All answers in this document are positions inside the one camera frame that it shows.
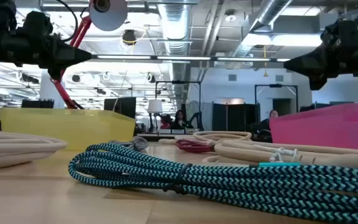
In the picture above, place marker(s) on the yellow plastic bin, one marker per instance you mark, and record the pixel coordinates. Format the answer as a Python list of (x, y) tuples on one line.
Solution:
[(67, 127)]

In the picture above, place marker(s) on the black background monitor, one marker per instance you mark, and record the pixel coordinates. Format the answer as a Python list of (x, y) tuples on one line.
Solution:
[(121, 107)]

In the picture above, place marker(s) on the silver diagonal duct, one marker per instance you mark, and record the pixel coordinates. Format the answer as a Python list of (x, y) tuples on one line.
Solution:
[(259, 21)]

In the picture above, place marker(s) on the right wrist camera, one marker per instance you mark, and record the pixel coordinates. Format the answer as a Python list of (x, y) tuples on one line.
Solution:
[(343, 32)]

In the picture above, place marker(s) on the dark partition screen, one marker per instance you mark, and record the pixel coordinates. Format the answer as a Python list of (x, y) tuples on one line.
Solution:
[(235, 116)]

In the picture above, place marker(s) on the black background rig frame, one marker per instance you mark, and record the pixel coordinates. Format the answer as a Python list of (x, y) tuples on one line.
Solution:
[(179, 82), (275, 85)]

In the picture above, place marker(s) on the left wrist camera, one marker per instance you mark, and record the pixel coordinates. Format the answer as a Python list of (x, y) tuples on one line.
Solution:
[(37, 23)]

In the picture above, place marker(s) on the white shade table lamp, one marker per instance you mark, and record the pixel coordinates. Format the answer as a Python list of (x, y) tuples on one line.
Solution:
[(155, 106)]

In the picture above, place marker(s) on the overhead light bar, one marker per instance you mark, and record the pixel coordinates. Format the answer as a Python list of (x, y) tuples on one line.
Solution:
[(182, 58)]

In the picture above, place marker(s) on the red desk lamp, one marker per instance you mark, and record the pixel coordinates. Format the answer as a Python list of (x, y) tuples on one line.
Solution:
[(107, 15)]

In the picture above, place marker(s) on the black equipment row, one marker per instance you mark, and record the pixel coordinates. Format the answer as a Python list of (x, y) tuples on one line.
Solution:
[(37, 104)]

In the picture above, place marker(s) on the silver spiral duct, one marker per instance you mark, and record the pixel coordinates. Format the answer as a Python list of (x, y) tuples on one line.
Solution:
[(176, 31)]

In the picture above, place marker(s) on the person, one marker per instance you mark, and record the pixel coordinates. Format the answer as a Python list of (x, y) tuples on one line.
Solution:
[(166, 123), (272, 115), (180, 119)]

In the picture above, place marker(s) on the pink plastic bin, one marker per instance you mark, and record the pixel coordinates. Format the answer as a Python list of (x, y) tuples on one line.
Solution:
[(328, 127)]

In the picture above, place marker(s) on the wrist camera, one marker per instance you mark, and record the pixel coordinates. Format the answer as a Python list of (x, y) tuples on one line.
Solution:
[(343, 32), (37, 23)]

